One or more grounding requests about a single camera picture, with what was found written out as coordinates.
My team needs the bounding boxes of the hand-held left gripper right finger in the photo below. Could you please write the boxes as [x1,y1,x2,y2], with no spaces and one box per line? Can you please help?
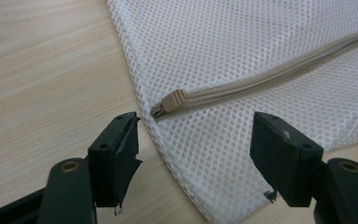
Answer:
[250,111,324,208]

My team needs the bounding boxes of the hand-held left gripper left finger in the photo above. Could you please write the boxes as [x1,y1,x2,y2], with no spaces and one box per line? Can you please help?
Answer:
[88,111,144,217]

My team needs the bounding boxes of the white mesh laundry bag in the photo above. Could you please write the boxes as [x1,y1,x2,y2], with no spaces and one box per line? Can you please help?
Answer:
[106,0,358,224]

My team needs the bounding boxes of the beige zipper pull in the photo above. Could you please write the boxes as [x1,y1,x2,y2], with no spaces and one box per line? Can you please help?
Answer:
[150,89,189,119]

